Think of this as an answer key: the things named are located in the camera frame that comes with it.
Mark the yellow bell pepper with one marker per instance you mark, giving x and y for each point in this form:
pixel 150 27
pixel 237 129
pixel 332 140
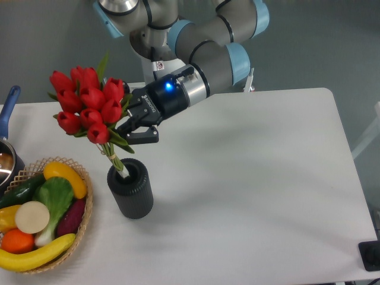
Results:
pixel 7 218

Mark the beige round radish slice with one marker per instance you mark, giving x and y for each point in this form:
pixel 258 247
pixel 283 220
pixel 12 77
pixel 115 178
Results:
pixel 32 217

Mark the purple sweet potato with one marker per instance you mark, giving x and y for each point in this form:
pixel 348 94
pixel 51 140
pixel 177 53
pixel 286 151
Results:
pixel 71 219

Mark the green cucumber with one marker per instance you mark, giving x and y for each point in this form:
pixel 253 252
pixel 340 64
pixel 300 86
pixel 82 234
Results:
pixel 23 192

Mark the yellow banana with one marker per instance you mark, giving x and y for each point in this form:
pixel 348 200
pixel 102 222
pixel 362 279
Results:
pixel 37 258

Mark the woven wicker basket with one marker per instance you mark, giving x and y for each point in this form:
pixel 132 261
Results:
pixel 37 168

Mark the dark grey ribbed vase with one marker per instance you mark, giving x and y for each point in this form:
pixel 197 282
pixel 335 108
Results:
pixel 133 194

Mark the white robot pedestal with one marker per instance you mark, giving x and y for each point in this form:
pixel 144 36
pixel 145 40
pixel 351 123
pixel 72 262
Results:
pixel 153 70

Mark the red tulip bouquet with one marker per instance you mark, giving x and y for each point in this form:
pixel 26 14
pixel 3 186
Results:
pixel 91 107

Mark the blue handled saucepan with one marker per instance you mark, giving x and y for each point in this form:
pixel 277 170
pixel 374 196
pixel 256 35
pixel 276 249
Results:
pixel 11 163

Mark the green bok choy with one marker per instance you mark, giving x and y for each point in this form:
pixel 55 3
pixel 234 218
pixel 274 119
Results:
pixel 56 194

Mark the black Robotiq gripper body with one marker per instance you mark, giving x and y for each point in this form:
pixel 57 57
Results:
pixel 154 103

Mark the orange fruit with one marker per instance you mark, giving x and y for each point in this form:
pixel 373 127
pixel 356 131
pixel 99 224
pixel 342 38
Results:
pixel 17 242

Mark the black device at table edge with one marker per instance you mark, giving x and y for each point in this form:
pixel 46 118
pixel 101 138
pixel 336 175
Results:
pixel 369 252

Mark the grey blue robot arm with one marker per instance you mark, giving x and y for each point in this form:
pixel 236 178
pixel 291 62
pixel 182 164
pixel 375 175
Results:
pixel 184 63

